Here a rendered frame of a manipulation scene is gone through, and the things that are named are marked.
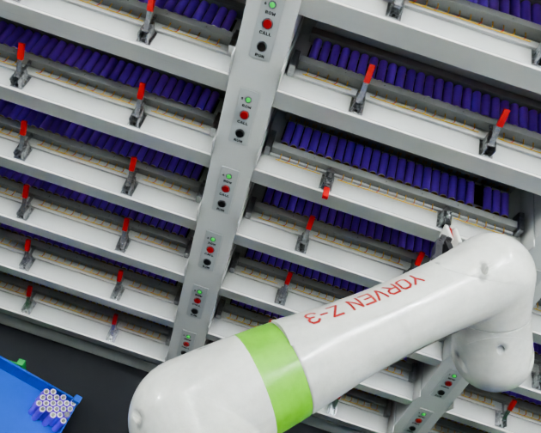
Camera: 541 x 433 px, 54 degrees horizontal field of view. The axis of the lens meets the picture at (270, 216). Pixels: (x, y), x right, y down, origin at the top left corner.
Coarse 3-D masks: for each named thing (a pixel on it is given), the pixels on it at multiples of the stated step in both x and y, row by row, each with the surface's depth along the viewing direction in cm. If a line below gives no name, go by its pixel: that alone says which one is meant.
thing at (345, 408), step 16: (336, 400) 158; (352, 400) 163; (368, 400) 161; (384, 400) 162; (320, 416) 161; (336, 416) 159; (352, 416) 160; (368, 416) 161; (384, 416) 161; (368, 432) 162; (384, 432) 159
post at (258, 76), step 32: (256, 0) 93; (288, 0) 92; (288, 32) 96; (256, 64) 100; (224, 128) 109; (256, 128) 108; (224, 160) 114; (224, 224) 124; (192, 256) 132; (224, 256) 130; (192, 320) 146
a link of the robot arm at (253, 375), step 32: (192, 352) 57; (224, 352) 55; (256, 352) 55; (288, 352) 56; (160, 384) 53; (192, 384) 52; (224, 384) 53; (256, 384) 53; (288, 384) 54; (128, 416) 54; (160, 416) 51; (192, 416) 50; (224, 416) 51; (256, 416) 53; (288, 416) 55
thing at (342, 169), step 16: (304, 160) 116; (320, 160) 115; (352, 176) 116; (368, 176) 115; (400, 192) 116; (416, 192) 115; (432, 208) 115; (464, 208) 115; (496, 224) 116; (512, 224) 115
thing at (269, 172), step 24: (264, 144) 118; (264, 168) 114; (288, 168) 115; (288, 192) 117; (312, 192) 115; (336, 192) 114; (360, 192) 115; (528, 192) 120; (360, 216) 117; (384, 216) 115; (408, 216) 114; (432, 216) 115; (528, 216) 116; (432, 240) 117; (528, 240) 113
